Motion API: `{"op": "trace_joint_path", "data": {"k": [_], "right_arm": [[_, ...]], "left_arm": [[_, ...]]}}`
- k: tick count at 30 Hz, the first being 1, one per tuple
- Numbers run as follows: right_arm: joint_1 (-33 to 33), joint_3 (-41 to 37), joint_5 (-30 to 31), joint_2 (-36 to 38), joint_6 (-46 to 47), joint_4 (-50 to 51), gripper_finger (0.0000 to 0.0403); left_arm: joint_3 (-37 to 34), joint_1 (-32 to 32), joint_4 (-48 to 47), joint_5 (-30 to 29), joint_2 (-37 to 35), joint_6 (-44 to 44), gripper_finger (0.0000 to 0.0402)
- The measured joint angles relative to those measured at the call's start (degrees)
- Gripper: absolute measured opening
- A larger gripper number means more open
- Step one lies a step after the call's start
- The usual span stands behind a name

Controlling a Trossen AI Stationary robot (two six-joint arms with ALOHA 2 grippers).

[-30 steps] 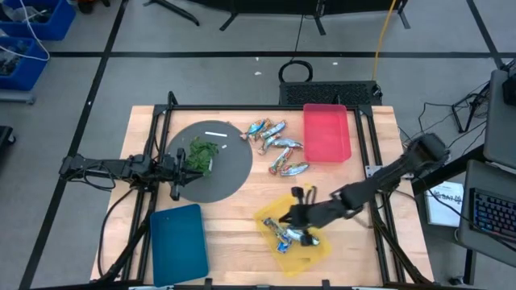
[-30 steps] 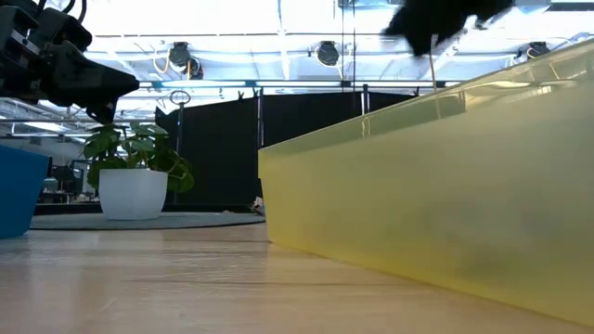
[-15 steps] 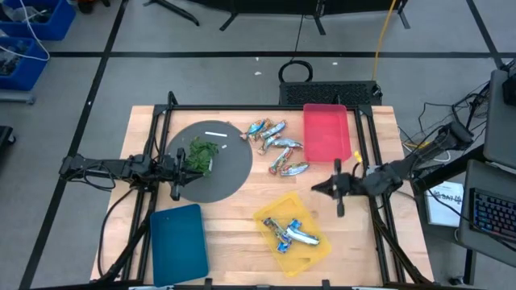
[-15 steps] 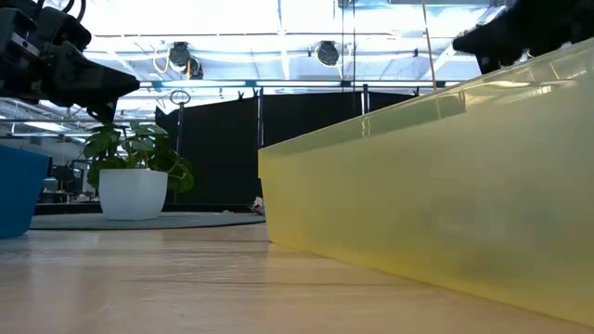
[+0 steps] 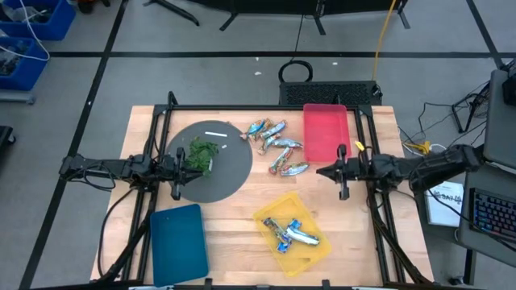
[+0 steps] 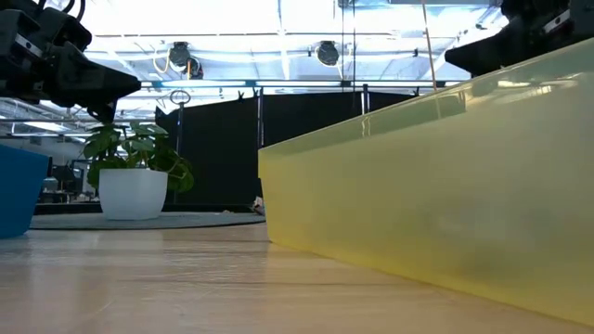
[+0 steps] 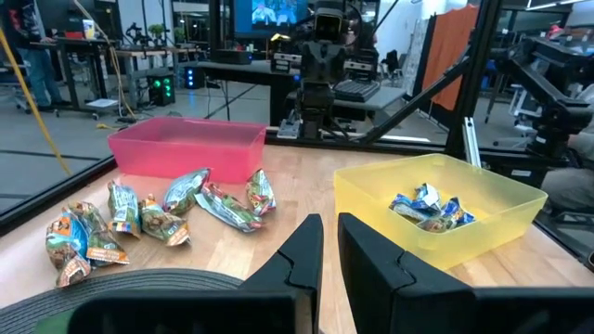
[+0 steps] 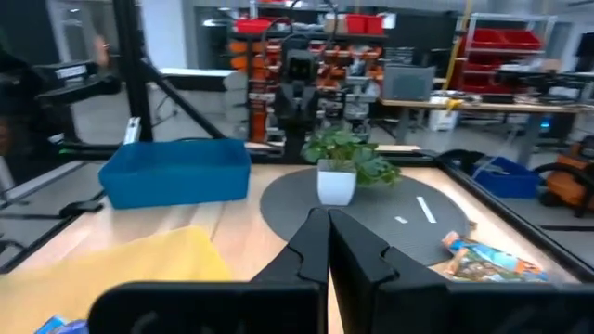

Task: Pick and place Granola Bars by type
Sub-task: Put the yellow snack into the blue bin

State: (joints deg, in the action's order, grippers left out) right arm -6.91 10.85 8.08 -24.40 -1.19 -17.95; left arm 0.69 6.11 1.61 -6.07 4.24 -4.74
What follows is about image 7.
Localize black office desk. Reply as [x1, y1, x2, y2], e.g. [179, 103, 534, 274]
[185, 59, 298, 126]

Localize grey keyboard desk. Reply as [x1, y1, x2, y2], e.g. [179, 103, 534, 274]
[285, 85, 408, 112]

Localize wooden top table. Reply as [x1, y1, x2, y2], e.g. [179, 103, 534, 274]
[113, 45, 196, 108]

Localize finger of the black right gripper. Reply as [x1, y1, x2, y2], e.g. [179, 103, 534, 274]
[323, 42, 346, 85]
[302, 42, 325, 85]

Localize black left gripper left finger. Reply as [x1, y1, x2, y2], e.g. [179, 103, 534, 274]
[239, 212, 325, 334]

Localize black background robot station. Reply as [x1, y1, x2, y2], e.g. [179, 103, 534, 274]
[491, 36, 594, 159]

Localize orange partition panel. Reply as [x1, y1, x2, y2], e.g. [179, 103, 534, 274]
[420, 4, 479, 112]

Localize dark metal desk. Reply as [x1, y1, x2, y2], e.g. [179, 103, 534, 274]
[30, 36, 117, 112]

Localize silver aluminium bar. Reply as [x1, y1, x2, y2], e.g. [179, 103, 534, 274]
[462, 115, 484, 168]

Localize white paper sheet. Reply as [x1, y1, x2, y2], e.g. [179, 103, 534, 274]
[85, 97, 120, 109]

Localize blue white granola bar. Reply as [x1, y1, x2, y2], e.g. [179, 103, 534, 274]
[414, 183, 443, 214]
[389, 193, 431, 222]

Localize black backlit keyboard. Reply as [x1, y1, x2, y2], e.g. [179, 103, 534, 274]
[333, 79, 381, 104]

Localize orange blue granola bar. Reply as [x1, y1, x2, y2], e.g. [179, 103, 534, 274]
[137, 193, 192, 248]
[45, 211, 93, 289]
[68, 200, 131, 268]

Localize brown blue granola bar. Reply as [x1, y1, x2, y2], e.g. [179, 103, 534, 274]
[417, 198, 477, 233]

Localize thick yellow cable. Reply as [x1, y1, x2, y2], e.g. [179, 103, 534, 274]
[0, 27, 73, 177]

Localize yellow plastic bin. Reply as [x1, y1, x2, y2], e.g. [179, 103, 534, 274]
[332, 152, 549, 272]

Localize thin yellow cable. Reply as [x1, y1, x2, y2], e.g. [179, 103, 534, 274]
[73, 0, 136, 122]

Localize person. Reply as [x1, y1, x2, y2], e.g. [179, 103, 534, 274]
[0, 0, 64, 112]
[540, 83, 594, 219]

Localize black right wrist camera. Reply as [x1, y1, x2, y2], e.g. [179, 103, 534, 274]
[313, 3, 346, 44]

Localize wall monitor screen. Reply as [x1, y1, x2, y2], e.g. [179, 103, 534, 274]
[233, 0, 310, 36]

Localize red plastic bin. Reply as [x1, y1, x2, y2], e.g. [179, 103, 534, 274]
[107, 115, 268, 185]

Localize green blue granola bar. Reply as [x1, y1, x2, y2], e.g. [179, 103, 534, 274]
[106, 179, 143, 240]

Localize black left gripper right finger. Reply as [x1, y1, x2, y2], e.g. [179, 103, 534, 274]
[337, 212, 475, 334]

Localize silver red granola bar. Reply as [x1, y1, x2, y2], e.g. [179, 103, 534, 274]
[244, 167, 278, 218]
[161, 166, 213, 217]
[193, 181, 266, 234]

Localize black box blue lights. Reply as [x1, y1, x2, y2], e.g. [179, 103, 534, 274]
[184, 67, 205, 90]

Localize computer tower green lights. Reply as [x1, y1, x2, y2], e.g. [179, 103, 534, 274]
[147, 73, 176, 107]

